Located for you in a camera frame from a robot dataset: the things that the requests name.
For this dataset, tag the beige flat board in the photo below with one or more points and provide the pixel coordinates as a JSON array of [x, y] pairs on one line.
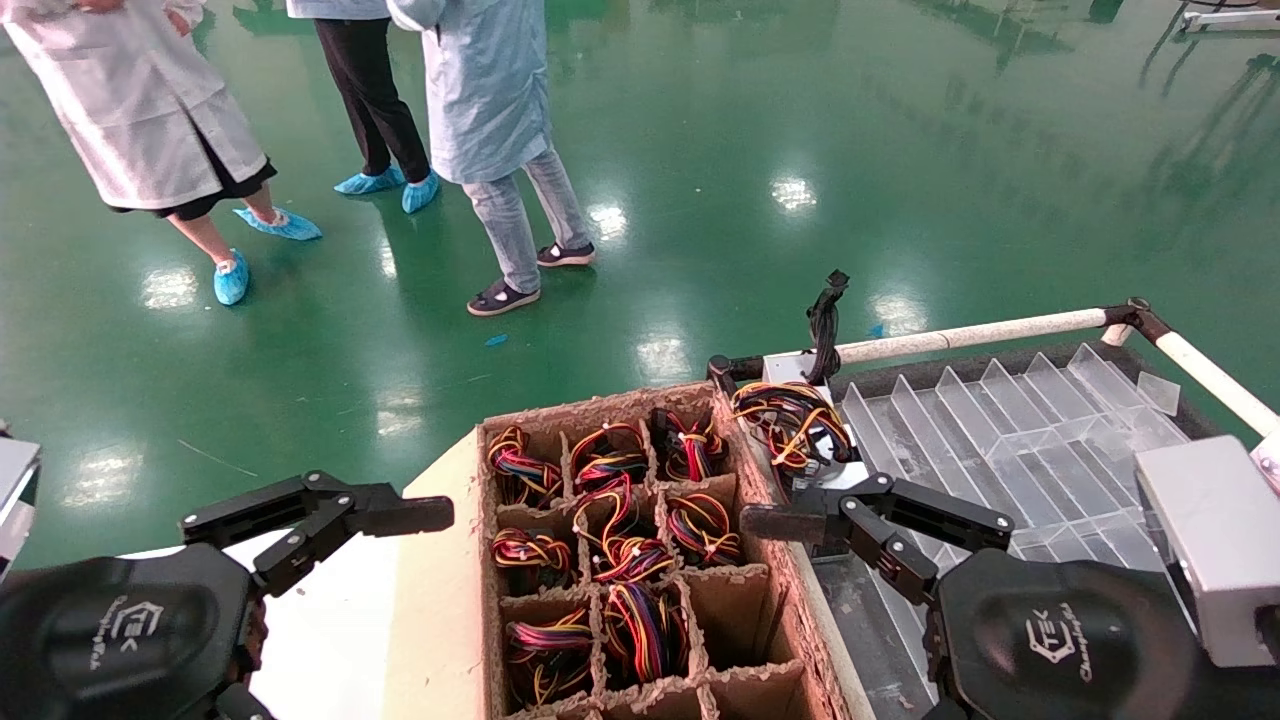
[[440, 600]]

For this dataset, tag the person in white coat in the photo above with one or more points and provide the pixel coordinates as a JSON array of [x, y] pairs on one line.
[[130, 110]]

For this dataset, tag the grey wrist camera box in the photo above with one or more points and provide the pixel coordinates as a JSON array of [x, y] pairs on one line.
[[1210, 540], [12, 480]]

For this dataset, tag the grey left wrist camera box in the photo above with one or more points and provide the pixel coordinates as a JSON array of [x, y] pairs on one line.
[[12, 480]]

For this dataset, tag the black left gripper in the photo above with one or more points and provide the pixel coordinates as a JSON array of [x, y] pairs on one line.
[[110, 640]]

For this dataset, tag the clear acrylic divider tray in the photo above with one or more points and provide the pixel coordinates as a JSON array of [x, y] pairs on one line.
[[1040, 450]]

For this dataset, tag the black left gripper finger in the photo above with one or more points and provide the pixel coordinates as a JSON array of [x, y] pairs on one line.
[[390, 512]]

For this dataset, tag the brown cardboard divider box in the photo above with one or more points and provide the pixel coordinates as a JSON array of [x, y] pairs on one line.
[[760, 600]]

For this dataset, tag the person in black trousers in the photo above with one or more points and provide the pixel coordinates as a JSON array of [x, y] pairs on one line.
[[375, 90]]

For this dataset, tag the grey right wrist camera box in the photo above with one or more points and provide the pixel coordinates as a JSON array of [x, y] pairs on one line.
[[1210, 540]]

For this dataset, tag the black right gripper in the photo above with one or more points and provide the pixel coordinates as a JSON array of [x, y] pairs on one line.
[[1060, 640]]

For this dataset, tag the person in blue coat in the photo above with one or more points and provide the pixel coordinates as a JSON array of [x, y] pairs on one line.
[[480, 90]]

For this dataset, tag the black pipe corner joint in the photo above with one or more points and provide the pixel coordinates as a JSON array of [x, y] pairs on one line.
[[1135, 315], [720, 372]]

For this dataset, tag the short white cart pipe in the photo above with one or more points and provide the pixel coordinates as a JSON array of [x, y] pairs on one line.
[[1210, 375]]

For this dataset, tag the long white cart pipe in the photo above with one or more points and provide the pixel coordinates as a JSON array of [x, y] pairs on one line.
[[1000, 328]]

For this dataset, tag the white metal frame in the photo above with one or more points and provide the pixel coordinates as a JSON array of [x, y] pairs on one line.
[[1230, 17]]

